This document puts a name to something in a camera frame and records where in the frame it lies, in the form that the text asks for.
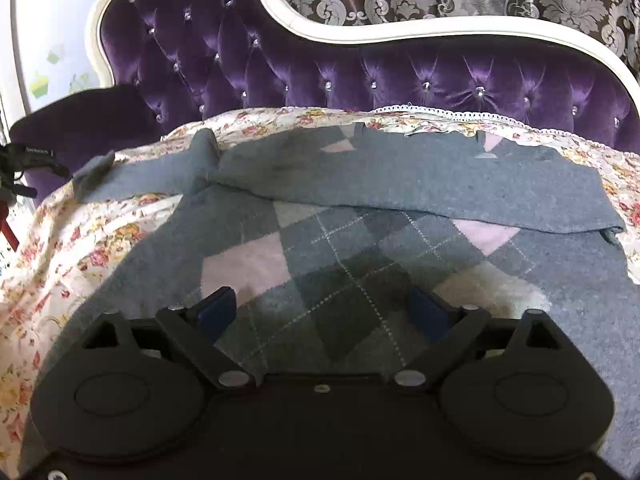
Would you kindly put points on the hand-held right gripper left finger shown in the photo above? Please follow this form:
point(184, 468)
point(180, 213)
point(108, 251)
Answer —
point(218, 311)

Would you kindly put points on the purple velvet bolster cushion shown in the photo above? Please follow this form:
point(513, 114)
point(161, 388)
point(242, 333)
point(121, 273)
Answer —
point(90, 120)

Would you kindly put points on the green cupcake wall decal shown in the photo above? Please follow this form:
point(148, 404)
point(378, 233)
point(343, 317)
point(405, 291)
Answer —
point(41, 85)

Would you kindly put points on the purple tufted headboard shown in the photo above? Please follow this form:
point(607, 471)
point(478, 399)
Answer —
point(320, 75)

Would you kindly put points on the floral quilted blanket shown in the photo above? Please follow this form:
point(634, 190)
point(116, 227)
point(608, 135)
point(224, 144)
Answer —
point(85, 240)

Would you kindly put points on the grey argyle sweater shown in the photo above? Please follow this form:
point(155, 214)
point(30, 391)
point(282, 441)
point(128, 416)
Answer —
point(380, 195)

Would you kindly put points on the red rod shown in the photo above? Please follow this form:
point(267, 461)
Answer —
point(7, 227)

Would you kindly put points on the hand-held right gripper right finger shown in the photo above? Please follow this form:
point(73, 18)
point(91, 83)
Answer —
point(425, 311)

